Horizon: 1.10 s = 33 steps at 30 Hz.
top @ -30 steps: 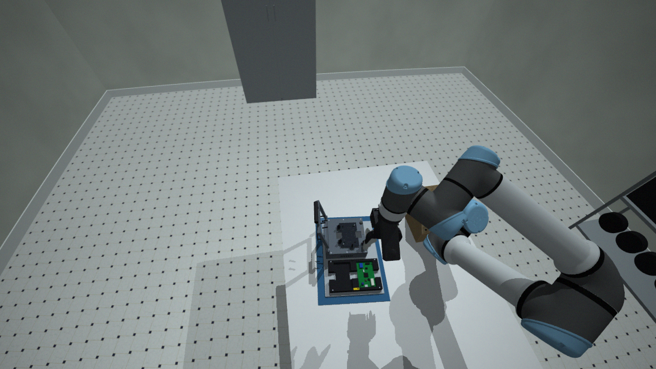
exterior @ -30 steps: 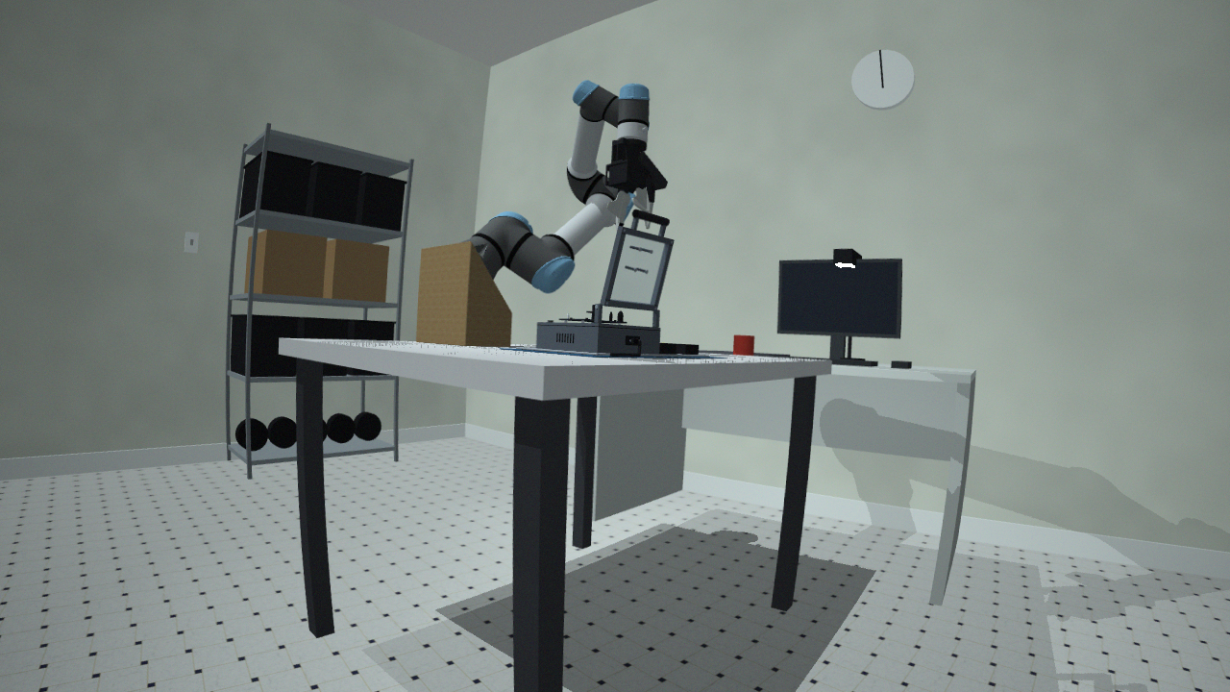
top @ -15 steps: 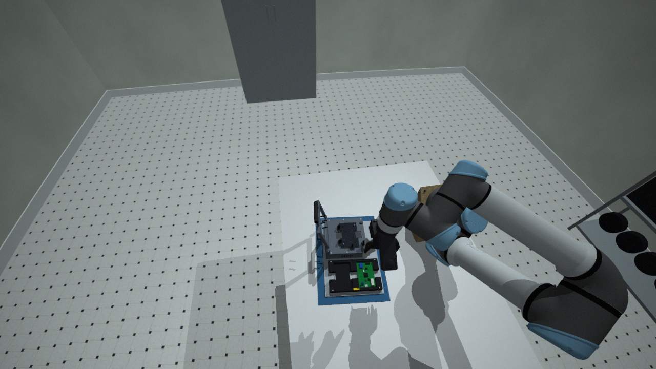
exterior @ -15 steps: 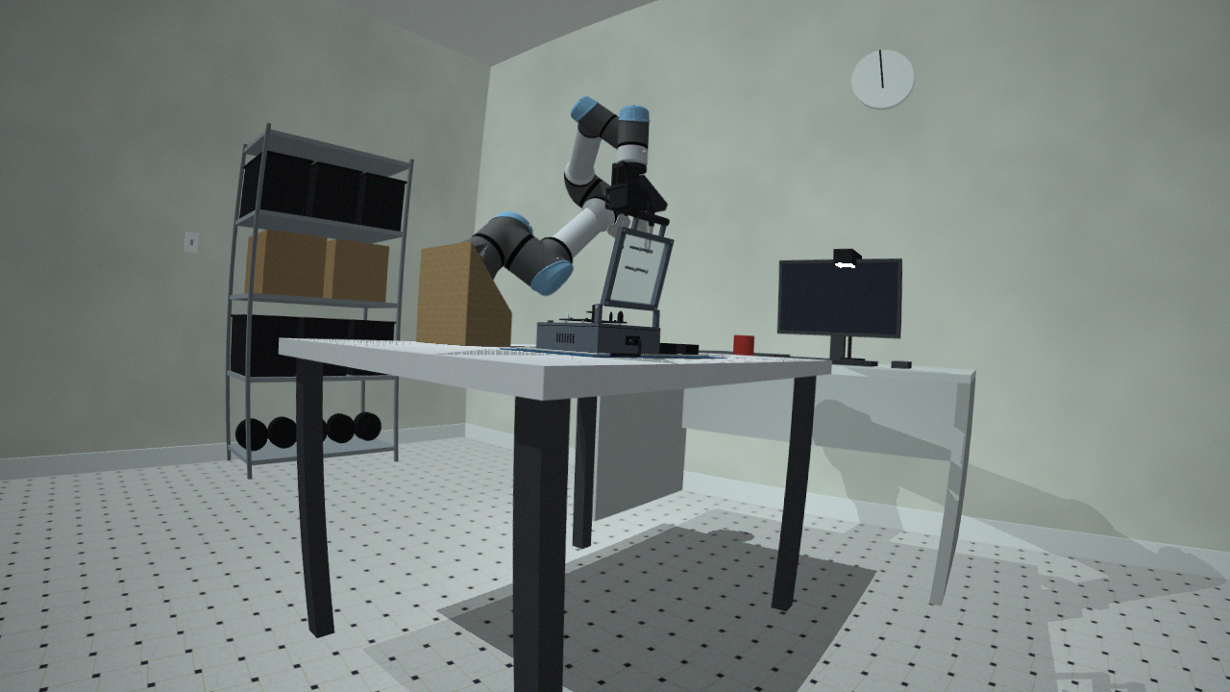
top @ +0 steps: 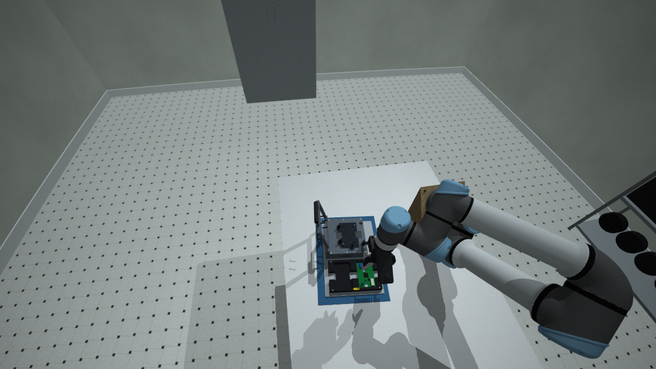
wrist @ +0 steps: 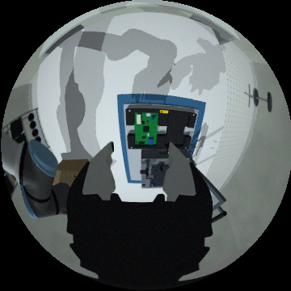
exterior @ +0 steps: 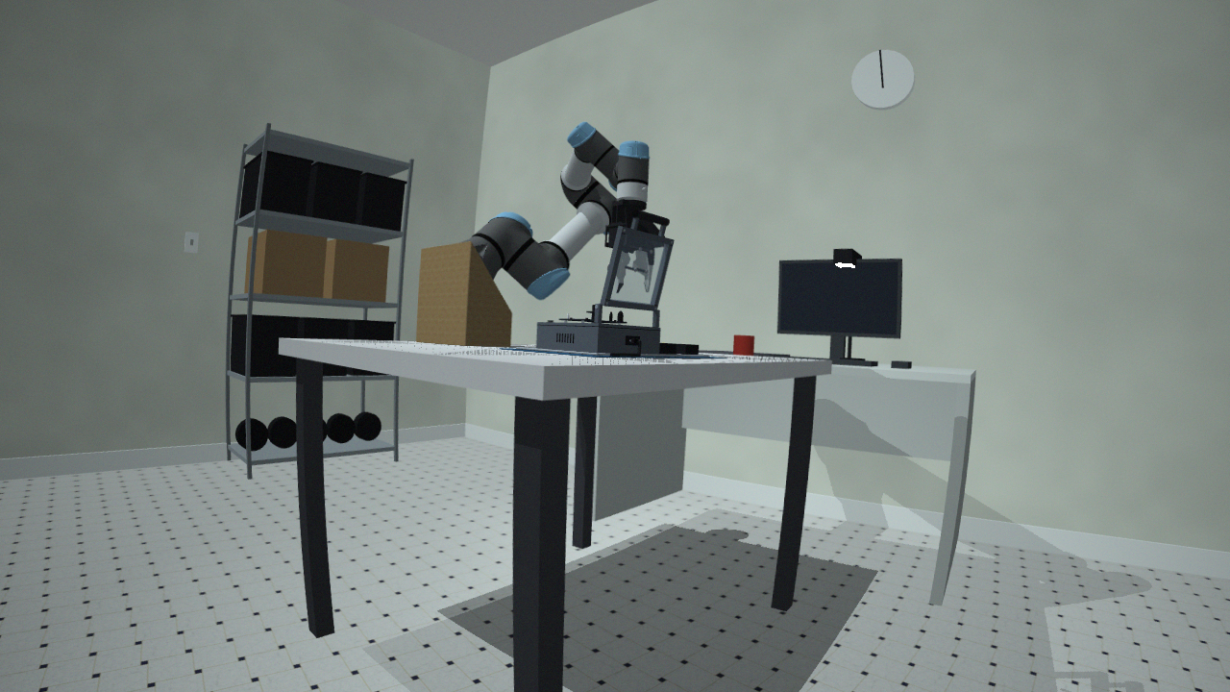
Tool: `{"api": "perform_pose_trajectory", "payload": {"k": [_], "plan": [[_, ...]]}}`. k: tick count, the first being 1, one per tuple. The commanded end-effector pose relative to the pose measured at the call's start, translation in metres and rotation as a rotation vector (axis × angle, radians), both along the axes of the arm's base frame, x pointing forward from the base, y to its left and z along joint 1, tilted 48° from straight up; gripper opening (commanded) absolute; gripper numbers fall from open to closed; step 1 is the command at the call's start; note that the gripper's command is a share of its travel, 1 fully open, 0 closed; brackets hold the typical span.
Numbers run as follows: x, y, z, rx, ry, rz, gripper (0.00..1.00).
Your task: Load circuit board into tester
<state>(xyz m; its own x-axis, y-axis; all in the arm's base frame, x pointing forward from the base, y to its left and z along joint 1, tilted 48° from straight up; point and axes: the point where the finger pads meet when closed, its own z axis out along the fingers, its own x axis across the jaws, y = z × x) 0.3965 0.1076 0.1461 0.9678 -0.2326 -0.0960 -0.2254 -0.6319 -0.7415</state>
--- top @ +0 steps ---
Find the green circuit board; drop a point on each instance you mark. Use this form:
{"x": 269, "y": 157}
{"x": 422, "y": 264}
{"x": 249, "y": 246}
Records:
{"x": 366, "y": 278}

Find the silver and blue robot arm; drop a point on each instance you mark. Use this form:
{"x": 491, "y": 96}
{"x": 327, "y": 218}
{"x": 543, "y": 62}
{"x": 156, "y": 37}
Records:
{"x": 582, "y": 315}

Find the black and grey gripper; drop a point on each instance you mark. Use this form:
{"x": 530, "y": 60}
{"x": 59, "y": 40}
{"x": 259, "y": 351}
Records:
{"x": 370, "y": 259}

